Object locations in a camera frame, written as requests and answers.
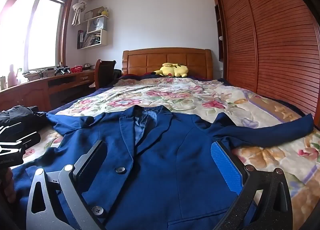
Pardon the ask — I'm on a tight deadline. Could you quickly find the wooden headboard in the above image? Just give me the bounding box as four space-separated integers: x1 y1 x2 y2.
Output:
122 48 214 80

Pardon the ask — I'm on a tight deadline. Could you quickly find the white shopping bag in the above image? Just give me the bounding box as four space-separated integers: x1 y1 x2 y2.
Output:
90 17 105 31

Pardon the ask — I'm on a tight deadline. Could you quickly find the white wall shelf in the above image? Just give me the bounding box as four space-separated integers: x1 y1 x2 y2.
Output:
77 7 110 49

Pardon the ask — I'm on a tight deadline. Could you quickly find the pink bottle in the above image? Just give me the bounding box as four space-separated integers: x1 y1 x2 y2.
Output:
7 64 15 88

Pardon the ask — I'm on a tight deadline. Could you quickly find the black clothing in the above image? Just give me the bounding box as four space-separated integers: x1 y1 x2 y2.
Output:
0 105 48 145

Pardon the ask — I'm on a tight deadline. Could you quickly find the blue blazer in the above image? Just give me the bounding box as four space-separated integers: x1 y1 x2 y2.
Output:
11 105 314 230

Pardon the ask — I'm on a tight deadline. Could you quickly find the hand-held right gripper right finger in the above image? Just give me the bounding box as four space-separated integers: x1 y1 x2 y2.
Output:
211 140 293 230

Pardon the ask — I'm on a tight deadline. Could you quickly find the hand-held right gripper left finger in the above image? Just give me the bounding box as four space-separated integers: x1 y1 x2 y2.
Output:
26 140 108 230

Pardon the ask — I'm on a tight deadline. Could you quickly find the tied beige curtain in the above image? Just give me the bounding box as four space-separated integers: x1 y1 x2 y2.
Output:
72 0 97 26

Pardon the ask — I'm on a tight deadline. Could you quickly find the wooden chair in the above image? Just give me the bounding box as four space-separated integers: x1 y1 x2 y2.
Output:
89 59 117 90

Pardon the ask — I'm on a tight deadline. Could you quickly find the yellow plush toy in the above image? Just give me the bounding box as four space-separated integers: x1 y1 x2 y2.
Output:
153 63 189 78

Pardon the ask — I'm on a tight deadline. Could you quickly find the black device on desk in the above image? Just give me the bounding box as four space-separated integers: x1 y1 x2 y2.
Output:
54 64 71 75

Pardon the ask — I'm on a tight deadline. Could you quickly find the wooden desk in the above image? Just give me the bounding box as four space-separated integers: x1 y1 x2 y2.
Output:
0 68 97 113

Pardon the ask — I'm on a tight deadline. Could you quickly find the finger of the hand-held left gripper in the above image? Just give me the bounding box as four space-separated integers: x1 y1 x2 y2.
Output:
0 121 24 137
0 131 41 151

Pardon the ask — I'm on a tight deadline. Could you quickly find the wooden louvered wardrobe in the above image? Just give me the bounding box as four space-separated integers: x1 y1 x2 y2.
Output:
211 0 320 130

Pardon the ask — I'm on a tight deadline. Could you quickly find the floral blanket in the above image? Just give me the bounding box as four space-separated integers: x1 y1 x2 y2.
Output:
22 76 320 230

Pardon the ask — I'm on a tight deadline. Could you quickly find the person's left hand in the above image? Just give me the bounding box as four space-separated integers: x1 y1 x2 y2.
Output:
0 167 16 203

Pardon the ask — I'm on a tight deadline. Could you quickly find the window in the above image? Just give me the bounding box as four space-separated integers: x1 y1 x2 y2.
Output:
0 0 75 90

